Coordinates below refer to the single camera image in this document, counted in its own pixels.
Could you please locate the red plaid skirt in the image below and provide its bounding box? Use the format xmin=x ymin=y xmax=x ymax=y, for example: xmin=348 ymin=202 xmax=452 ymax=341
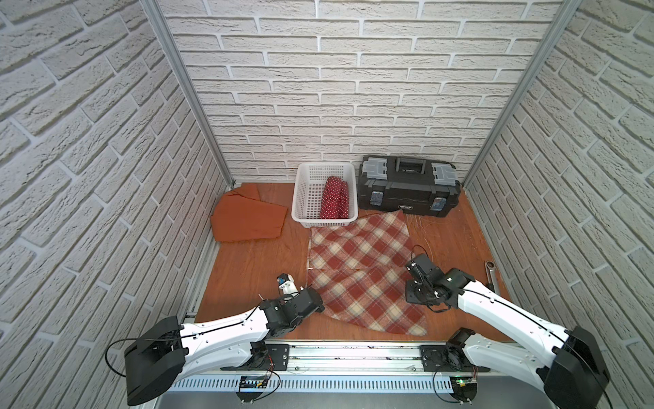
xmin=308 ymin=211 xmax=427 ymax=337

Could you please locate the red polka dot skirt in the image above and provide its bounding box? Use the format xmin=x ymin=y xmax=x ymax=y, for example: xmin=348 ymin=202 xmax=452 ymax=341
xmin=320 ymin=176 xmax=349 ymax=219

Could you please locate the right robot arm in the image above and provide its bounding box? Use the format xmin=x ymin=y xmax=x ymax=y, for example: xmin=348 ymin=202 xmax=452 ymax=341
xmin=405 ymin=254 xmax=611 ymax=408

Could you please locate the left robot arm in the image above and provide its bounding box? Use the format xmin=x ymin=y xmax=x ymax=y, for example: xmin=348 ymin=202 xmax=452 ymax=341
xmin=122 ymin=288 xmax=325 ymax=407

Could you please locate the left controller board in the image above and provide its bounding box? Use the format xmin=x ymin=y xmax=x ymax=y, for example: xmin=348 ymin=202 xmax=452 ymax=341
xmin=236 ymin=375 xmax=269 ymax=403

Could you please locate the controller board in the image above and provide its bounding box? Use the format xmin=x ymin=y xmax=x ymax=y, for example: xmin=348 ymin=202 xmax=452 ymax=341
xmin=450 ymin=377 xmax=478 ymax=404
xmin=236 ymin=375 xmax=269 ymax=403

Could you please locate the orange skirt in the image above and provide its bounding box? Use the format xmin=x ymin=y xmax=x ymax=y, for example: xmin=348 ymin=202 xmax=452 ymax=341
xmin=211 ymin=184 xmax=288 ymax=242

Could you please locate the black plastic toolbox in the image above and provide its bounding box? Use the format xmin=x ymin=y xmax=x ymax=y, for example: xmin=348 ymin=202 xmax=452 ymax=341
xmin=357 ymin=155 xmax=462 ymax=217

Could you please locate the right controller board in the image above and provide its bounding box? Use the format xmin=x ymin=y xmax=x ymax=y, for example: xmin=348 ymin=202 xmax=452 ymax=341
xmin=450 ymin=377 xmax=478 ymax=404

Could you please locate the white plastic basket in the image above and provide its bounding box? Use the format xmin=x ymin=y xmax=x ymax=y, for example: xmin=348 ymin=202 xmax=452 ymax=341
xmin=291 ymin=162 xmax=359 ymax=228

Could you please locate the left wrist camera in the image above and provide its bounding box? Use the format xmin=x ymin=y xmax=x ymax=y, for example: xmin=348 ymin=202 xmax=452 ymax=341
xmin=277 ymin=274 xmax=298 ymax=295

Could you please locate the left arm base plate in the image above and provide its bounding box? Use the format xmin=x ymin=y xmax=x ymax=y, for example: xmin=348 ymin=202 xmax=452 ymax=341
xmin=239 ymin=341 xmax=291 ymax=372

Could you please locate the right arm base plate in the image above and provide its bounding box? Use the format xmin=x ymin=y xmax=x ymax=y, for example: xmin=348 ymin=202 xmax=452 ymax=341
xmin=418 ymin=344 xmax=491 ymax=373

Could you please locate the aluminium mounting rail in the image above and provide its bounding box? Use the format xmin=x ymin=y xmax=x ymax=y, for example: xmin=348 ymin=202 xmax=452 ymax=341
xmin=197 ymin=340 xmax=479 ymax=377

